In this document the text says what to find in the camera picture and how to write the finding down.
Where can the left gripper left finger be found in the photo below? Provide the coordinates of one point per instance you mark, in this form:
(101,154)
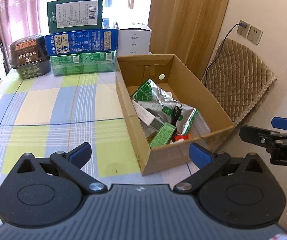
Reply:
(69,166)

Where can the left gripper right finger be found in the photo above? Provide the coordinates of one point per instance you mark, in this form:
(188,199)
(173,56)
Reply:
(210,165)

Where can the green white medicine box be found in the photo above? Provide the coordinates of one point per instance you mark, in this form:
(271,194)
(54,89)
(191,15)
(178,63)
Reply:
(163,136)

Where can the silver green foil tea bag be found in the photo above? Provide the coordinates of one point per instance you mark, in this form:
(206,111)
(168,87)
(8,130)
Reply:
(154,99)

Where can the checkered tablecloth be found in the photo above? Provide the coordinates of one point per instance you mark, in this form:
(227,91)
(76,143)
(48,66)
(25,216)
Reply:
(47,114)

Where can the brown quilted chair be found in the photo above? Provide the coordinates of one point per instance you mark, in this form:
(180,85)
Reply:
(238,79)

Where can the white medicine box brown end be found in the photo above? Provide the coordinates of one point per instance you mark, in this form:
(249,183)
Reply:
(146,117)

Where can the brown cardboard box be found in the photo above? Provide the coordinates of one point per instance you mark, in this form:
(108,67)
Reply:
(211,124)

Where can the green carton pack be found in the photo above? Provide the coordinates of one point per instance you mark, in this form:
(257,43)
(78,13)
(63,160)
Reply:
(83,63)

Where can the dark brown food container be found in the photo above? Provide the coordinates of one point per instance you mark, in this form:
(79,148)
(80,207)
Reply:
(29,57)

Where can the blue milk carton box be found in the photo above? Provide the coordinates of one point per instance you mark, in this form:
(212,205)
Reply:
(83,41)

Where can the white cardboard box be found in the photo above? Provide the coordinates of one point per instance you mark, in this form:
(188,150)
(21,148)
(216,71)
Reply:
(133,38)

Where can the dark green box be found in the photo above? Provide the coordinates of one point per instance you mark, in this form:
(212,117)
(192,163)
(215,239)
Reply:
(70,15)

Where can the wall power socket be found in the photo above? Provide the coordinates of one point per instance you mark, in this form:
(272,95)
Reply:
(243,28)

